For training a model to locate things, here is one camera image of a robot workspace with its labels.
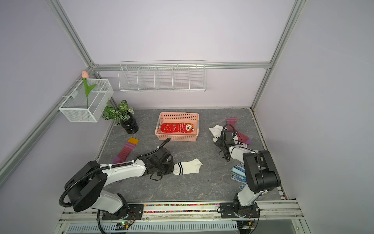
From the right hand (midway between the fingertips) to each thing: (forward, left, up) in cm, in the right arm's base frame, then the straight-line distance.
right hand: (219, 140), depth 98 cm
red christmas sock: (+11, +30, 0) cm, 32 cm away
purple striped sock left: (-3, +62, -3) cm, 62 cm away
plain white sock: (+9, +1, -1) cm, 9 cm away
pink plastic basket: (+21, +18, -1) cm, 27 cm away
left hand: (-20, +30, -1) cm, 36 cm away
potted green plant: (+7, +60, +20) cm, 64 cm away
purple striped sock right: (-2, -3, +20) cm, 20 cm away
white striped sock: (-17, +19, -2) cm, 26 cm away
